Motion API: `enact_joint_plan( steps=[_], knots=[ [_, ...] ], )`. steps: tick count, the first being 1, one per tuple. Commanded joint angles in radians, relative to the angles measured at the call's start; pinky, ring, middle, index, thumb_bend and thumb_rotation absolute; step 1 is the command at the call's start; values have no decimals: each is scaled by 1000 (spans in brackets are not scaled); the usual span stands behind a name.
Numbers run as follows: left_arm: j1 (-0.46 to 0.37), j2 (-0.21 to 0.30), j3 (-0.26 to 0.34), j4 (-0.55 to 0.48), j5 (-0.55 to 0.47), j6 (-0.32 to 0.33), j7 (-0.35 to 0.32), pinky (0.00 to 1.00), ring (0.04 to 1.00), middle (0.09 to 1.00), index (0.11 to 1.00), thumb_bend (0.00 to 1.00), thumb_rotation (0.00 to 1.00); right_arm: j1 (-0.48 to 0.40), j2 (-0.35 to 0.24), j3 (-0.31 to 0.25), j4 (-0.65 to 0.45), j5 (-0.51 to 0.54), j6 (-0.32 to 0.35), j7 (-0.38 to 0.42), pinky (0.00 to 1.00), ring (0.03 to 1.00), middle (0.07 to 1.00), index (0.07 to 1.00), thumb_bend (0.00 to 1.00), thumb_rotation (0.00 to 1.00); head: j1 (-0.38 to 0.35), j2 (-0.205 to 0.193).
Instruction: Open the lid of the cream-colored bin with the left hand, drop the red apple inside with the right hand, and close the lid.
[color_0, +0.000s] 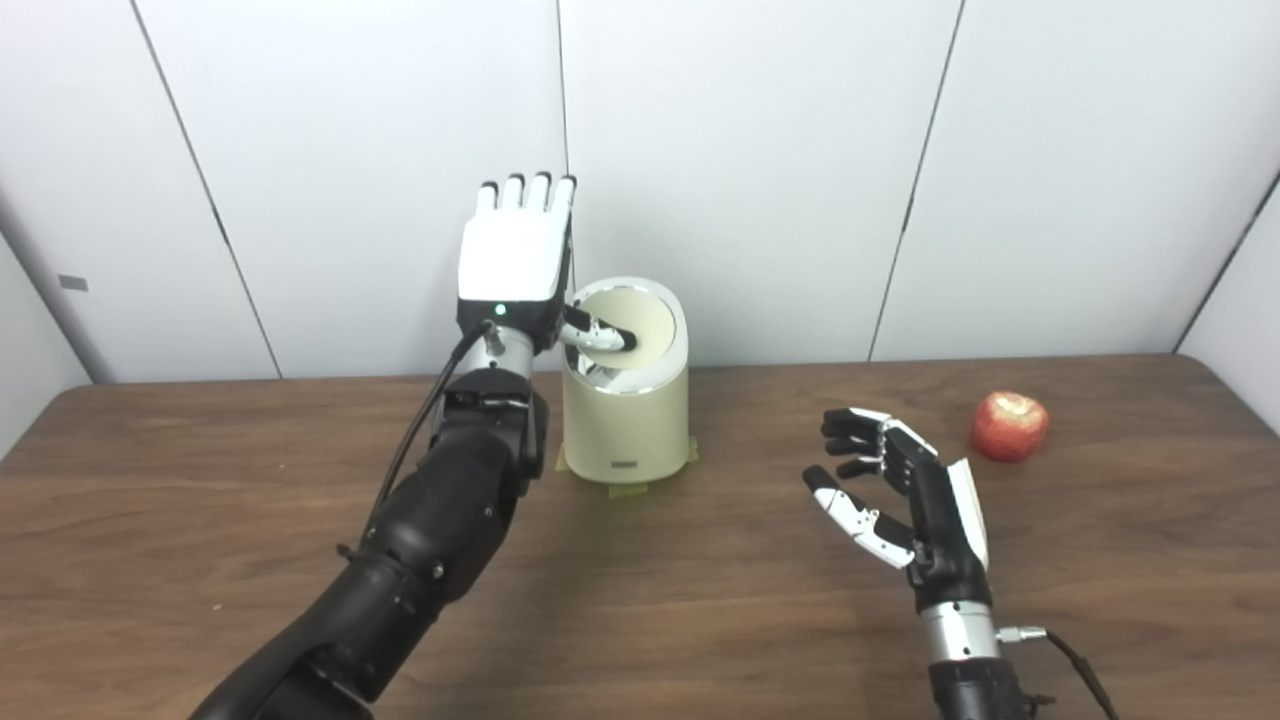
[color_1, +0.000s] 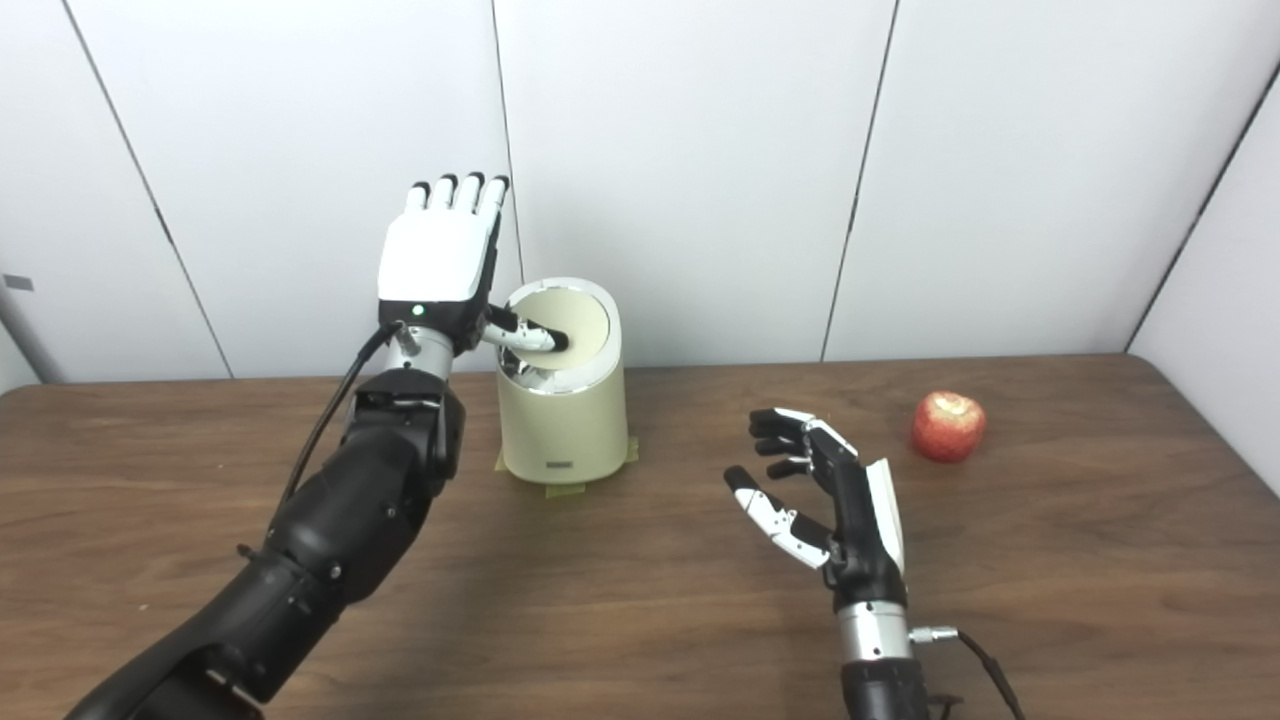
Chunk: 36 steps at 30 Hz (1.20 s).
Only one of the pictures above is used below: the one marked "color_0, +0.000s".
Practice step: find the cream-colored bin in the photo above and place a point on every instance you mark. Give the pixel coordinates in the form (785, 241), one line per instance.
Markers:
(628, 430)

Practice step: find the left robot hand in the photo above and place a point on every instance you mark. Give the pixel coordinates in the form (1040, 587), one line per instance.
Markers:
(510, 255)

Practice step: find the red apple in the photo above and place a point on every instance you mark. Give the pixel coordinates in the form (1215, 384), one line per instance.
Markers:
(1008, 428)

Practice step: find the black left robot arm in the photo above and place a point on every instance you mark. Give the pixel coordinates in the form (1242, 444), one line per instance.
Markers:
(440, 520)

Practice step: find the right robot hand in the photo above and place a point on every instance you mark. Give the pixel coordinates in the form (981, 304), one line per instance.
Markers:
(935, 520)

